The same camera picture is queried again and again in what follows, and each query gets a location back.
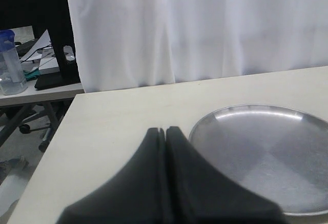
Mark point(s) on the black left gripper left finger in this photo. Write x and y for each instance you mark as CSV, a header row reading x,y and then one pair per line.
x,y
133,195

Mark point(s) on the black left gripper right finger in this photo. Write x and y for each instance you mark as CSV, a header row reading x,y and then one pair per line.
x,y
202,194

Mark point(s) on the round stainless steel plate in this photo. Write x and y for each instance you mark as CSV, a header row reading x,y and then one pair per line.
x,y
276,152

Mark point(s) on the white side desk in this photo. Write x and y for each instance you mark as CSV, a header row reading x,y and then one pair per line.
x,y
31,95

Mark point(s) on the white backdrop curtain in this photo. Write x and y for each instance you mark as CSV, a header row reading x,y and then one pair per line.
x,y
133,43

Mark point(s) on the clear blue-capped water bottle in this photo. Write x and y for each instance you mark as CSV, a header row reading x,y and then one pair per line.
x,y
13,80

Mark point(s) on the white paper sheets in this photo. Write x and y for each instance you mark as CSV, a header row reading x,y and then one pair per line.
x,y
40,59

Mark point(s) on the black monitor stand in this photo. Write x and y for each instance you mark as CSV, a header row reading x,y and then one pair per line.
x,y
58,24

